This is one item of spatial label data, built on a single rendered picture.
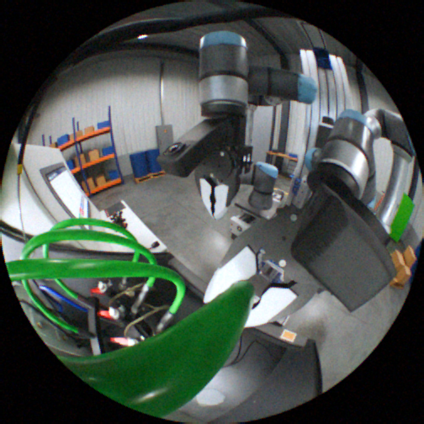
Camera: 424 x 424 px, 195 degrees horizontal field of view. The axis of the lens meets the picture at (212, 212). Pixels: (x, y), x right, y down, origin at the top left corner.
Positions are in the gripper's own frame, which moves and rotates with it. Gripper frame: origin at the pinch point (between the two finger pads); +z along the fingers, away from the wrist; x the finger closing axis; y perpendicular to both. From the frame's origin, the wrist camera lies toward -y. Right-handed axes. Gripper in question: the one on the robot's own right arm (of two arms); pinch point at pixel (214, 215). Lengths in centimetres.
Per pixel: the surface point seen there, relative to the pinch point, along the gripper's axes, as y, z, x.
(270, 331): -6.0, 29.3, -27.7
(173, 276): -14.1, -1.3, -4.7
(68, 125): -103, -189, 648
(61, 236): -23.5, -9.2, 3.2
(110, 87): 96, -314, 625
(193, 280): -5.6, 29.3, 4.8
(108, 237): -18.2, -5.5, 3.3
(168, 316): -19.1, 10.2, -4.5
